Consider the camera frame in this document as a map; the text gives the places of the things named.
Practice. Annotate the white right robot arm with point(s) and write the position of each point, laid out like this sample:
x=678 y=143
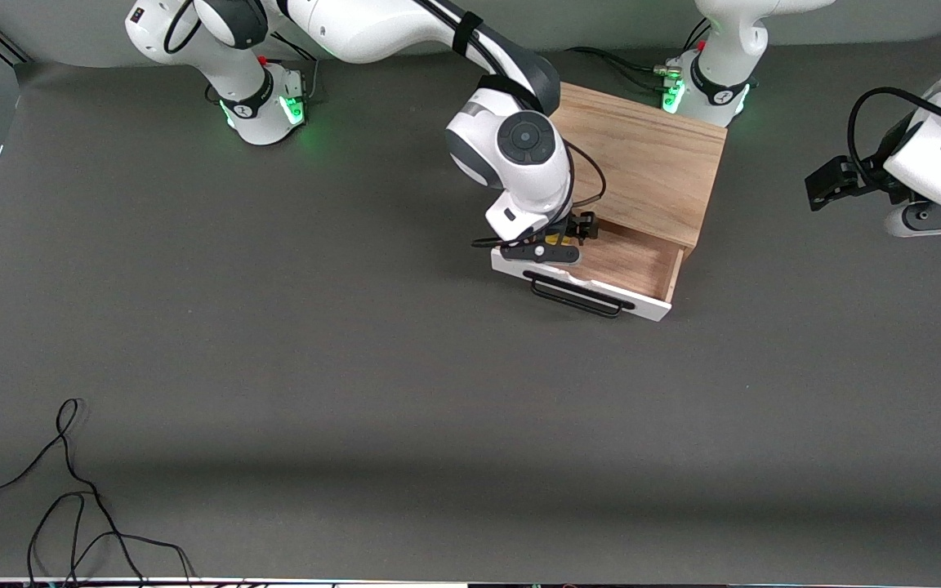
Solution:
x=356 y=28

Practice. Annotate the wooden drawer cabinet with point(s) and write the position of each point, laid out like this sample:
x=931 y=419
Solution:
x=650 y=163

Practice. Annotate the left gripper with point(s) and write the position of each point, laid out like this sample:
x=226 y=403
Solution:
x=872 y=173

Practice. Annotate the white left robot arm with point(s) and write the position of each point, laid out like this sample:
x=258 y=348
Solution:
x=724 y=49

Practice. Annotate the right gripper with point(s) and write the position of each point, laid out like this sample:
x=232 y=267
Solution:
x=577 y=228

